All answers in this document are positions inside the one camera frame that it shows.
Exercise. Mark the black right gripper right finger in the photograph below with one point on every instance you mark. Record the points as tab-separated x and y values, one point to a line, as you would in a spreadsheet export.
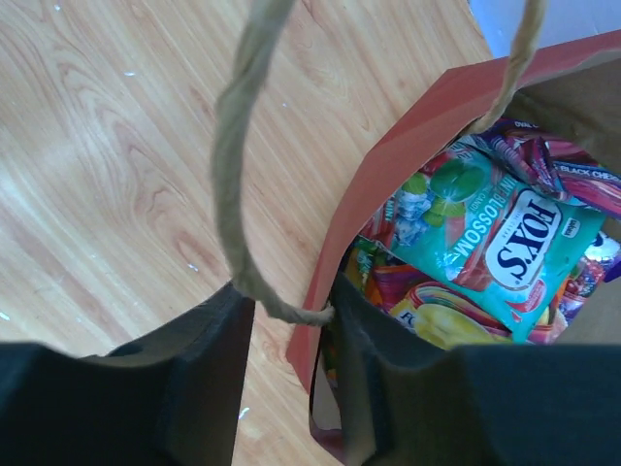
405	402

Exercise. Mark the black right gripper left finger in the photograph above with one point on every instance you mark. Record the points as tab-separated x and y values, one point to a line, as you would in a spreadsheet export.
171	397

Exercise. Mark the orange Fox's fruits candy bag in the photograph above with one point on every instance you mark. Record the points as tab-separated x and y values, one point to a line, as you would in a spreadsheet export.
424	306

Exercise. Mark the teal Fox's mint candy bag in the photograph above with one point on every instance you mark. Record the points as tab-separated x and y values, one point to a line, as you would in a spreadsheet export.
469	224

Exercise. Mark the red paper bag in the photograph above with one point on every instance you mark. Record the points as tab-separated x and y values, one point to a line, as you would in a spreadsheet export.
570	90

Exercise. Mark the purple black cherry candy bag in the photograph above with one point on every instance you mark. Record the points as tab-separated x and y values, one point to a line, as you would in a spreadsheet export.
552	166

